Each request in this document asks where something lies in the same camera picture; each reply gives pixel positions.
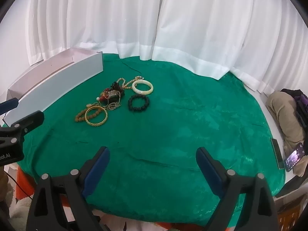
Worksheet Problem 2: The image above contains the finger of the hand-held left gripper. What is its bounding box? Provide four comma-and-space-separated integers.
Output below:
0, 110, 45, 147
0, 98, 20, 116

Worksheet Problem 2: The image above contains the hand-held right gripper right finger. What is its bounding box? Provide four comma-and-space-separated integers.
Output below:
196, 147, 282, 231

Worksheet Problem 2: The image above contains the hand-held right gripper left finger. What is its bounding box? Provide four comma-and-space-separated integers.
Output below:
26, 146, 111, 231

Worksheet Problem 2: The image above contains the wooden bead bracelet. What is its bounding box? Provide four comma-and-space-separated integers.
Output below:
74, 107, 92, 123

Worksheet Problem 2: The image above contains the gold bangle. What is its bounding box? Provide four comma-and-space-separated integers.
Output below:
85, 106, 108, 126

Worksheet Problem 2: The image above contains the white cardboard box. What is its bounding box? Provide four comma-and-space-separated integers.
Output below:
3, 48, 104, 128

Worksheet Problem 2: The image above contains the gold chain necklace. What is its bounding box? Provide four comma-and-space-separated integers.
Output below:
103, 100, 122, 111

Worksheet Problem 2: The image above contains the red bead jewelry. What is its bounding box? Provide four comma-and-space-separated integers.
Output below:
97, 89, 113, 104

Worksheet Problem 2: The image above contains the black bead bracelet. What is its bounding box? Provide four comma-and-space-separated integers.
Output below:
128, 95, 150, 112

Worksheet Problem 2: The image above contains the black jewelry piece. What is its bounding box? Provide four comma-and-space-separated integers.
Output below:
109, 82, 127, 99

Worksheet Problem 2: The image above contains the white jade bangle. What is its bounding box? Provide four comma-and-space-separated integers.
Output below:
131, 80, 154, 95

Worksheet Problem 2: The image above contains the green velvet cloth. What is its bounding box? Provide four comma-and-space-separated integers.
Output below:
18, 52, 287, 222

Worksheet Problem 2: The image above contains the dark smartphone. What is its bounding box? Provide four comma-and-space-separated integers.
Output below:
271, 138, 285, 169

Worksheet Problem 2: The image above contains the lit smartphone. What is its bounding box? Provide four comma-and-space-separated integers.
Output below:
283, 142, 305, 172

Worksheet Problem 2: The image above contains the person in beige clothes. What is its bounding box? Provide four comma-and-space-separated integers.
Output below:
266, 91, 308, 176

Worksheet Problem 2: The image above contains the black purple bag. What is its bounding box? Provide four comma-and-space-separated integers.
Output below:
280, 89, 308, 126

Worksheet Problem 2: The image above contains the white curtain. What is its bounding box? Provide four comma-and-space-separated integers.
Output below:
24, 0, 308, 97

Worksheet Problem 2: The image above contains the gold bead necklace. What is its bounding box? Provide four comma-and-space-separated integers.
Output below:
117, 76, 145, 90

